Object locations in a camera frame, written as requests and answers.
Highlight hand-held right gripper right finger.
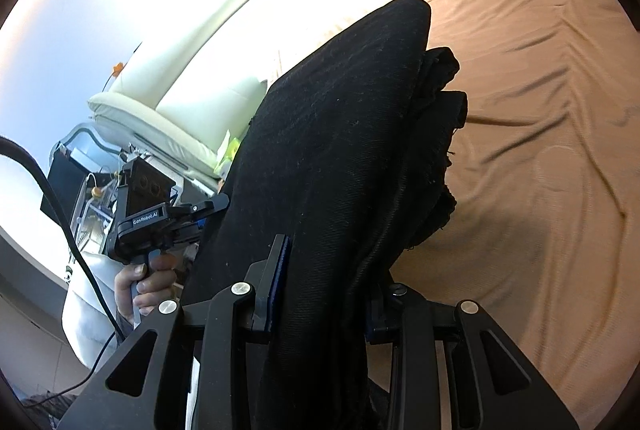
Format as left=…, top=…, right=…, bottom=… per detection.
left=365, top=282, right=583, bottom=430

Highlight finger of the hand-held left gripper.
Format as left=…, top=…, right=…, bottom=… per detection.
left=171, top=192, right=231, bottom=218
left=171, top=217, right=208, bottom=248

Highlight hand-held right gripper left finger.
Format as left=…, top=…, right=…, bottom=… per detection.
left=57, top=234, right=293, bottom=430

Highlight black shorts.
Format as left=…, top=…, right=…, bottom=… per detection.
left=186, top=0, right=468, bottom=430

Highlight person's left hand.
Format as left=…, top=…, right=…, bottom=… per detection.
left=114, top=254, right=179, bottom=324

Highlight green tissue pack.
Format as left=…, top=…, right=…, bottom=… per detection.
left=214, top=130, right=251, bottom=176

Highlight cream padded headboard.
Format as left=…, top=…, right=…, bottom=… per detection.
left=89, top=0, right=391, bottom=191

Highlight orange blanket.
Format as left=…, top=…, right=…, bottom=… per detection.
left=280, top=0, right=640, bottom=421

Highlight thick black gripper cable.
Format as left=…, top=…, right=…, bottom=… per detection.
left=0, top=136, right=131, bottom=346

